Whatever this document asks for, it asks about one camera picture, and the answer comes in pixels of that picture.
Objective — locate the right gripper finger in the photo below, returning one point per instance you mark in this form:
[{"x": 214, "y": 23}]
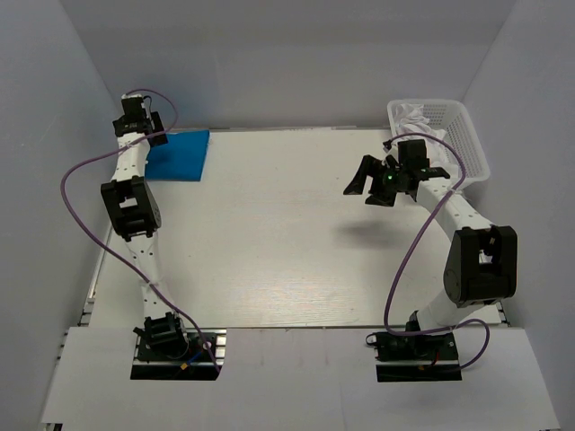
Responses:
[
  {"x": 369, "y": 167},
  {"x": 381, "y": 198}
]

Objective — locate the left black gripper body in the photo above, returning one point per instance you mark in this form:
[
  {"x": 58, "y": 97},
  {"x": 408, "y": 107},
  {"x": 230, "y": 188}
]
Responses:
[{"x": 156, "y": 122}]

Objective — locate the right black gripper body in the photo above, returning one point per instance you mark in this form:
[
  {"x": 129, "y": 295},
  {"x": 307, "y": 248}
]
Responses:
[{"x": 390, "y": 176}]

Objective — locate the blue t shirt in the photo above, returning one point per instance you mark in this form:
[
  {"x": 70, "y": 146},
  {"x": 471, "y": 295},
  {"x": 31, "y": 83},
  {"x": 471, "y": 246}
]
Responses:
[{"x": 181, "y": 159}]

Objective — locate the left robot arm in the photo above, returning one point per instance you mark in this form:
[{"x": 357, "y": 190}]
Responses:
[{"x": 136, "y": 218}]

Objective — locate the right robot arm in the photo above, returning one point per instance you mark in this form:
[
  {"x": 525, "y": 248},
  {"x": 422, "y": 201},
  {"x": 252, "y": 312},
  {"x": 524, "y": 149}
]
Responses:
[{"x": 481, "y": 264}]

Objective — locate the white crumpled t shirt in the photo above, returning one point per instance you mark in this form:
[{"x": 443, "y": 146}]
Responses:
[{"x": 410, "y": 118}]

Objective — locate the white plastic basket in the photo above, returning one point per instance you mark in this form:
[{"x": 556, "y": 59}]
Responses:
[{"x": 452, "y": 117}]

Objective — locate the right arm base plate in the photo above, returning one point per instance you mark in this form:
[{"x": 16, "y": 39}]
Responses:
[{"x": 415, "y": 359}]

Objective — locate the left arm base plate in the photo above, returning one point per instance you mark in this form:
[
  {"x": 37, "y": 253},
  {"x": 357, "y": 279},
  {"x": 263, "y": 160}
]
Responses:
[{"x": 190, "y": 361}]

